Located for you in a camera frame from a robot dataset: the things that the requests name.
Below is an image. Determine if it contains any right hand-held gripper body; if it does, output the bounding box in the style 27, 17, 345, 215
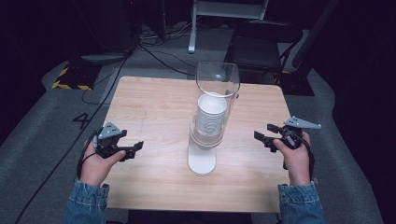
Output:
276, 116, 322, 151

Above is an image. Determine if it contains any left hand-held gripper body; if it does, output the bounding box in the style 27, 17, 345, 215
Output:
93, 121, 136, 161

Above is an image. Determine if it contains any clear plastic cup dispenser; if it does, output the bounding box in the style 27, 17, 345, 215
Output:
187, 61, 241, 176

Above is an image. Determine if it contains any stack of white paper cups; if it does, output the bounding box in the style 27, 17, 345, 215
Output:
197, 92, 229, 135

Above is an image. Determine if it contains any person's left hand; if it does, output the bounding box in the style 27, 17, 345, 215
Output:
79, 138, 127, 188

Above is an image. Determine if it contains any person's right hand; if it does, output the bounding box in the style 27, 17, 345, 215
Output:
273, 130, 312, 187

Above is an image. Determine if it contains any wooden table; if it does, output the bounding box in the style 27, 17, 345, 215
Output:
104, 76, 292, 214

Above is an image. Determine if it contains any black chair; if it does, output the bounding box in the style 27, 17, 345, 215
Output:
224, 20, 304, 85

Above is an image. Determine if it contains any dark slanted pole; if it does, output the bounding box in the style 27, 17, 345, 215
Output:
292, 0, 340, 70

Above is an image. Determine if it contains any white metal stand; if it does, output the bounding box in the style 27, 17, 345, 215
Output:
188, 0, 270, 54

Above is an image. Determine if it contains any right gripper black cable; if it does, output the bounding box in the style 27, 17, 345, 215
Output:
298, 136, 316, 182

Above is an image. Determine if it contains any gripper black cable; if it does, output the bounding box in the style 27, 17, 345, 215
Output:
76, 130, 100, 180
298, 136, 316, 182

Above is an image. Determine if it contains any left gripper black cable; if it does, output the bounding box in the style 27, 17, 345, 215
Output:
76, 130, 100, 180

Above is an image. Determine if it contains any black floor cable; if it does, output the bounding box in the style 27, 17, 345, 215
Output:
13, 46, 138, 224

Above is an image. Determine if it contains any black yellow striped cable ramp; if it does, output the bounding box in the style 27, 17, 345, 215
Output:
51, 63, 102, 91

